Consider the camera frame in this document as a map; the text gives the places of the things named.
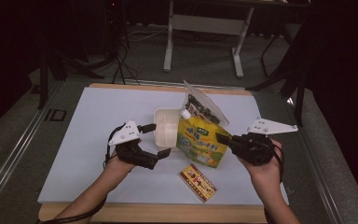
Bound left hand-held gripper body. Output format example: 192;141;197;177
108;120;160;171

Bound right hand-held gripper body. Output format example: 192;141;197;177
229;117;298;167

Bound white plastic container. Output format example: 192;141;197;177
153;107;183;152

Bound yellow spouted drink pouch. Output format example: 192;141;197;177
175;109;232;169

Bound person's right hand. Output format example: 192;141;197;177
239;138;283;188

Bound person's left hand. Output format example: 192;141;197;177
104;151;138;175

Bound white table mat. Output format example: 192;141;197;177
36;87;290;206

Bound yellow red snack packet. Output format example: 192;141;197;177
178;163;217;203

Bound wooden table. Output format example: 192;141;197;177
37;82;292;224

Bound black metal stand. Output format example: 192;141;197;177
36;46;105;110
246;31;309;127

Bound left hand-held gripper cable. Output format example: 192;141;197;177
36;123;127;224

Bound hand-held gripper cable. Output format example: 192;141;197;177
263;143;285;224
36;123;127;224

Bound right hand-held gripper cable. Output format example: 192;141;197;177
263;143;285;224

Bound black floor cables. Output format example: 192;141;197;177
111;40;141;86

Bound metal floor rail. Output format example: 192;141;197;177
287;96;346;224
0;80;64;213

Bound white floor cable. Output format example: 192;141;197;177
127;26;169;43

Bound white desk frame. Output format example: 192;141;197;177
162;0;311;79

